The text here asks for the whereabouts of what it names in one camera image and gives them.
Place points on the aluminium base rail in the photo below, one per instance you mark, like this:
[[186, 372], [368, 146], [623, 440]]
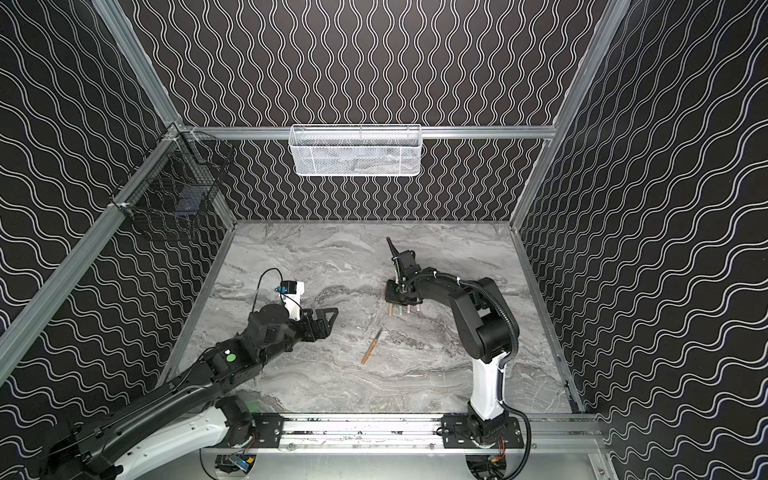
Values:
[[412, 433]]

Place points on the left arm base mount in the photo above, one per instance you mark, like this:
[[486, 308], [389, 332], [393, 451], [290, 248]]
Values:
[[250, 431]]

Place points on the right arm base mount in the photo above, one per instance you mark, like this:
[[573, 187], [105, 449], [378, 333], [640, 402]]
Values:
[[464, 431]]

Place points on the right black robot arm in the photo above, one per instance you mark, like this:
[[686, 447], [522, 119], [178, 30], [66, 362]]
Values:
[[486, 326]]

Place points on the white mesh basket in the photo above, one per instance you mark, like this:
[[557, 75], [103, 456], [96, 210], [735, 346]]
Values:
[[355, 150]]

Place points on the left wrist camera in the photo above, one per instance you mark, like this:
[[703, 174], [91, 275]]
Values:
[[290, 293]]

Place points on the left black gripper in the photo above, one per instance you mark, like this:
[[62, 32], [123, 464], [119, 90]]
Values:
[[308, 327]]

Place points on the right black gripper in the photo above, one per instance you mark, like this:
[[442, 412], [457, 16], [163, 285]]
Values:
[[402, 288]]

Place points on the black wire basket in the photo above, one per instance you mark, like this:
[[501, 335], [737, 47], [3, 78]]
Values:
[[181, 196]]

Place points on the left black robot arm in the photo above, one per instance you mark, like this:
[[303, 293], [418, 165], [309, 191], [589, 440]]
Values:
[[92, 450]]

